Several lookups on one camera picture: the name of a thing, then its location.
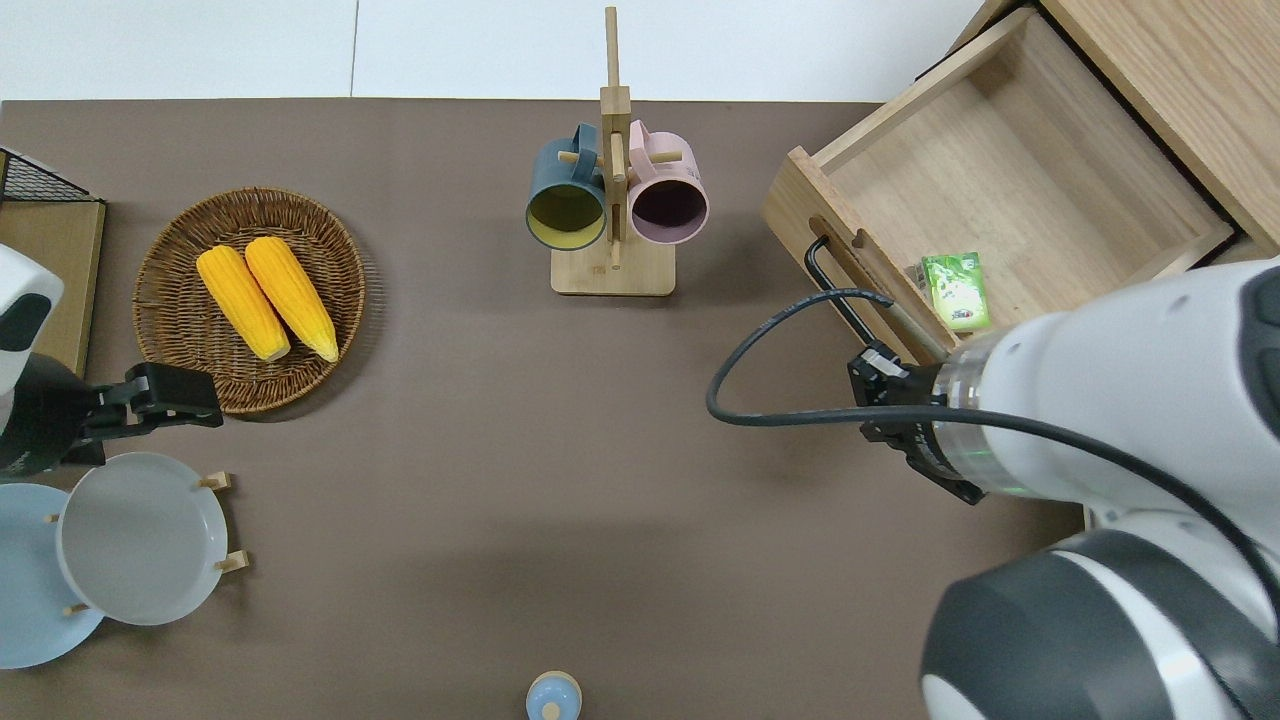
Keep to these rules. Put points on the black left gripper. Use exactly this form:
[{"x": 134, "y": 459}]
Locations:
[{"x": 40, "y": 420}]

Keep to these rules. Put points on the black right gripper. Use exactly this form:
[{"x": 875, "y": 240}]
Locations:
[{"x": 962, "y": 385}]

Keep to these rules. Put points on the light wooden drawer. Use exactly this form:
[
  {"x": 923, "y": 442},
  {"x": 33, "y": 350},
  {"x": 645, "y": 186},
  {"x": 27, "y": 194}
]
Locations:
[{"x": 1020, "y": 170}]

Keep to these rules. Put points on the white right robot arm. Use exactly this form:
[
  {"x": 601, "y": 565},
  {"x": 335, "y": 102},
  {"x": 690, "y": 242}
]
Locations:
[{"x": 1120, "y": 380}]

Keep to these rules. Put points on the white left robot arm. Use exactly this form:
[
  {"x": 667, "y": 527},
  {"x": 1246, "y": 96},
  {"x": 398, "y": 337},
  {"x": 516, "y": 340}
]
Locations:
[{"x": 25, "y": 275}]

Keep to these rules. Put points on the round brown wicker basket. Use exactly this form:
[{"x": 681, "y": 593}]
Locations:
[{"x": 180, "y": 330}]

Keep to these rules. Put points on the grey plate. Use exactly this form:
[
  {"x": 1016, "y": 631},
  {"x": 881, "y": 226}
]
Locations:
[{"x": 140, "y": 540}]

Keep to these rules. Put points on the green snack packet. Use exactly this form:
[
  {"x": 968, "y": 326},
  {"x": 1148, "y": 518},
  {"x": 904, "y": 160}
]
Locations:
[{"x": 957, "y": 290}]

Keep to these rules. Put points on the yellow corn cob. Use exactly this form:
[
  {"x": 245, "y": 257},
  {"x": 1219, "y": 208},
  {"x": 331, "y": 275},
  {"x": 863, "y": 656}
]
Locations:
[
  {"x": 290, "y": 295},
  {"x": 240, "y": 300}
]

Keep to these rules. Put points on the wooden plate rack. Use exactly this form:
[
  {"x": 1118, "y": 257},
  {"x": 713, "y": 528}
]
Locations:
[{"x": 232, "y": 562}]

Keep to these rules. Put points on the light blue plate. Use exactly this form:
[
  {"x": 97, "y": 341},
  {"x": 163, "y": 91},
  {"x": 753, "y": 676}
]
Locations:
[{"x": 30, "y": 600}]

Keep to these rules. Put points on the wooden mug rack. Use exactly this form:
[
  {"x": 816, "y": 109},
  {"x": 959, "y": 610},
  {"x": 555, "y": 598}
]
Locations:
[{"x": 612, "y": 275}]

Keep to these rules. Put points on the pink mug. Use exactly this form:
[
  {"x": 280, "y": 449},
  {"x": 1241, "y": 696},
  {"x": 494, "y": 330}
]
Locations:
[{"x": 665, "y": 150}]

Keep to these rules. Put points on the brown table mat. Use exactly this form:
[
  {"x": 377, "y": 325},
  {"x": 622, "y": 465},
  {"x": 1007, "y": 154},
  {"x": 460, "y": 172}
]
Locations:
[{"x": 500, "y": 450}]

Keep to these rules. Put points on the dark blue mug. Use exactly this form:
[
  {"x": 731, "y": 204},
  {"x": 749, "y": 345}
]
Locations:
[{"x": 560, "y": 165}]

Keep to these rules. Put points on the light blue call bell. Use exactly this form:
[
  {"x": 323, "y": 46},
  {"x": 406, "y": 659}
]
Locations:
[{"x": 553, "y": 695}]

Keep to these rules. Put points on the light wooden cabinet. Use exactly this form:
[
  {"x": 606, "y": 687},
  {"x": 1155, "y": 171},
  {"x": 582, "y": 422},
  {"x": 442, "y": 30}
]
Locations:
[{"x": 1200, "y": 70}]

